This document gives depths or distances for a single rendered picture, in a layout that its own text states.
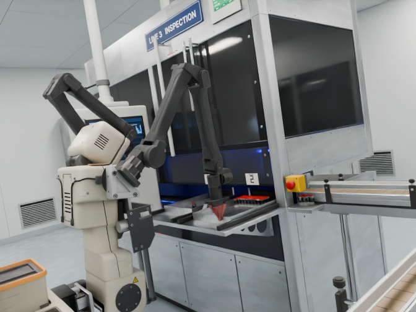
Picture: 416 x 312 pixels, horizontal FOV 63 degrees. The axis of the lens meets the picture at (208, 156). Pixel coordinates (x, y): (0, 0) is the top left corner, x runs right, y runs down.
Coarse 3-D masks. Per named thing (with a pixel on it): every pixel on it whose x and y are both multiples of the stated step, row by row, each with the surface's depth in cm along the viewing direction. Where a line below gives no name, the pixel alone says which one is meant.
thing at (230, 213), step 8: (232, 200) 184; (208, 208) 172; (232, 208) 178; (240, 208) 175; (248, 208) 172; (256, 208) 158; (200, 216) 162; (208, 216) 157; (224, 216) 149; (232, 216) 147; (240, 216) 151
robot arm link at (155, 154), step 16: (176, 64) 130; (192, 64) 129; (176, 80) 126; (192, 80) 135; (176, 96) 127; (160, 112) 124; (160, 128) 122; (144, 144) 125; (160, 144) 120; (144, 160) 118; (160, 160) 120
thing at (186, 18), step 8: (200, 0) 185; (192, 8) 190; (200, 8) 185; (176, 16) 201; (184, 16) 196; (192, 16) 191; (200, 16) 186; (160, 24) 215; (168, 24) 208; (176, 24) 203; (184, 24) 197; (192, 24) 192; (152, 32) 222; (160, 32) 216; (168, 32) 210; (176, 32) 204; (152, 40) 224; (160, 40) 217; (152, 48) 225
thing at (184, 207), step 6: (192, 198) 209; (198, 198) 212; (204, 198) 215; (234, 198) 196; (168, 204) 197; (174, 204) 200; (180, 204) 203; (186, 204) 206; (192, 204) 204; (198, 204) 201; (168, 210) 193; (174, 210) 188; (180, 210) 184; (186, 210) 179; (192, 210) 176
